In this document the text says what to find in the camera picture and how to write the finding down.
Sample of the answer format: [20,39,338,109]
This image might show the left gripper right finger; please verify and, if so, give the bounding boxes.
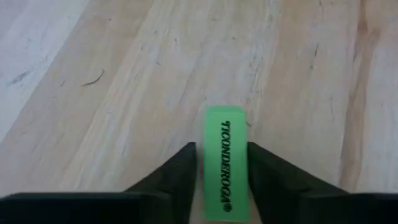
[247,141,398,224]

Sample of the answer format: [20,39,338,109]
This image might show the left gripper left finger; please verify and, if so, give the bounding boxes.
[0,141,198,224]

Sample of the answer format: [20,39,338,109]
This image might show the green Ticonderoga eraser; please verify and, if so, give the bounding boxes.
[203,105,251,223]

